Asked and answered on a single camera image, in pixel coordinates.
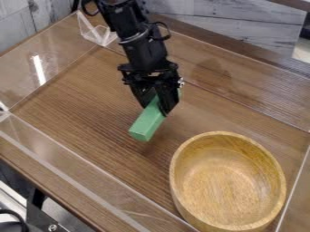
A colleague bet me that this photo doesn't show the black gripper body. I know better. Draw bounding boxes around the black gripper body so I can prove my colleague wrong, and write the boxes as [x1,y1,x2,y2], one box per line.
[118,28,182,91]

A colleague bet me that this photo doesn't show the brown wooden bowl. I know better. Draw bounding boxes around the brown wooden bowl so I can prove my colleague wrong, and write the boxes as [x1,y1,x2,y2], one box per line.
[170,131,287,232]

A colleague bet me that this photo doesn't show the black cable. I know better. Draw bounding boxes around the black cable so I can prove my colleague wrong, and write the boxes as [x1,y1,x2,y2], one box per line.
[0,208,30,232]

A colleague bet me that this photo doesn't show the clear acrylic corner bracket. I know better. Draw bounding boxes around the clear acrylic corner bracket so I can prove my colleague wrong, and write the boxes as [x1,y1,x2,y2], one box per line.
[76,11,118,47]

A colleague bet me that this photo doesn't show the black table leg bracket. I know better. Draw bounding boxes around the black table leg bracket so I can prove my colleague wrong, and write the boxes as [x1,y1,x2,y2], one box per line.
[27,188,70,232]

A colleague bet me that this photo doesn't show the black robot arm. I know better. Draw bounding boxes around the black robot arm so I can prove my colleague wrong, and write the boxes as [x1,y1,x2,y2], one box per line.
[82,0,182,115]

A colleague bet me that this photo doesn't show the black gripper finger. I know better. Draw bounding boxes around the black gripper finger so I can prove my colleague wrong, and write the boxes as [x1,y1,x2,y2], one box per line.
[155,82,179,116]
[130,85,155,108]

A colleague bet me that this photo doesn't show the clear acrylic tray walls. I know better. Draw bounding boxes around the clear acrylic tray walls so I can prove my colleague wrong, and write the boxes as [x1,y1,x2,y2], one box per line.
[0,15,310,232]

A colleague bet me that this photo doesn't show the green rectangular block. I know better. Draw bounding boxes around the green rectangular block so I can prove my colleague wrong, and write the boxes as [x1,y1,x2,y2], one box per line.
[128,97,166,141]

